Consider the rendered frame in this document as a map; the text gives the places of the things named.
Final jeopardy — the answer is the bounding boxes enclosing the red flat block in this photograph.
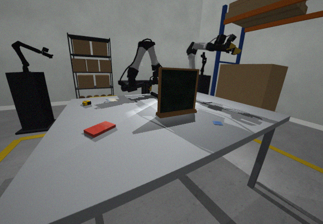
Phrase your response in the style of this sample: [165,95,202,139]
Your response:
[84,121,116,138]

